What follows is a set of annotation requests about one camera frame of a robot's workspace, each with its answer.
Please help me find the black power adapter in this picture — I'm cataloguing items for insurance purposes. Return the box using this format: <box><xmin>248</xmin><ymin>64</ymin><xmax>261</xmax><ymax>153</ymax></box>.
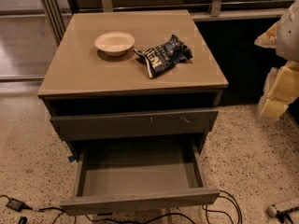
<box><xmin>6</xmin><ymin>198</ymin><xmax>32</xmax><ymax>212</ymax></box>

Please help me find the grey drawer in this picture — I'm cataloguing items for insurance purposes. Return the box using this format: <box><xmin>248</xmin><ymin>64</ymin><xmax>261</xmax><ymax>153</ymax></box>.
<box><xmin>50</xmin><ymin>108</ymin><xmax>218</xmax><ymax>141</ymax></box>
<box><xmin>60</xmin><ymin>139</ymin><xmax>220</xmax><ymax>215</ymax></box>

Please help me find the blue crumpled chip bag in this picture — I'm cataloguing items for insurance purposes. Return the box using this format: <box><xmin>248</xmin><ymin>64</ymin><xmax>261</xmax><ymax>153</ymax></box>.
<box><xmin>134</xmin><ymin>35</ymin><xmax>193</xmax><ymax>78</ymax></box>

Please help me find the white power strip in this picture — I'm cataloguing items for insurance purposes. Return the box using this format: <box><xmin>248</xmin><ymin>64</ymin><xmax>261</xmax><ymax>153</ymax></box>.
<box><xmin>266</xmin><ymin>197</ymin><xmax>299</xmax><ymax>218</ymax></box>

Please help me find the grey top drawer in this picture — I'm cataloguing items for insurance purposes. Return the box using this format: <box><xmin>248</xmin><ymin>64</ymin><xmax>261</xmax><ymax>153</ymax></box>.
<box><xmin>50</xmin><ymin>108</ymin><xmax>218</xmax><ymax>141</ymax></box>

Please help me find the grey wooden drawer cabinet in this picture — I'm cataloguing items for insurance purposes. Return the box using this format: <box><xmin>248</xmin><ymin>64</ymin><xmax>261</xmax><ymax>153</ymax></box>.
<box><xmin>38</xmin><ymin>10</ymin><xmax>228</xmax><ymax>157</ymax></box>

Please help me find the black floor cable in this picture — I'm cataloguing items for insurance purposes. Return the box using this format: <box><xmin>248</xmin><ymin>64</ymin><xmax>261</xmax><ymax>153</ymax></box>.
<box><xmin>38</xmin><ymin>189</ymin><xmax>243</xmax><ymax>224</ymax></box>

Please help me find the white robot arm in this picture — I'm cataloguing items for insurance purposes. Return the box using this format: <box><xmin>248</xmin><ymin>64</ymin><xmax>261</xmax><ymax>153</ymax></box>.
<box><xmin>254</xmin><ymin>0</ymin><xmax>299</xmax><ymax>120</ymax></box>

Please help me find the blue tape piece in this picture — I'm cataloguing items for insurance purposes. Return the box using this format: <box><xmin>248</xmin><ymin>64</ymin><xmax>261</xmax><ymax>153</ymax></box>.
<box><xmin>67</xmin><ymin>156</ymin><xmax>76</xmax><ymax>163</ymax></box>

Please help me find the white ceramic bowl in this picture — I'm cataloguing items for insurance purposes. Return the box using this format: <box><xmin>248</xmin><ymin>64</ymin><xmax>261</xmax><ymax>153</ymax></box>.
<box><xmin>94</xmin><ymin>32</ymin><xmax>135</xmax><ymax>57</ymax></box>

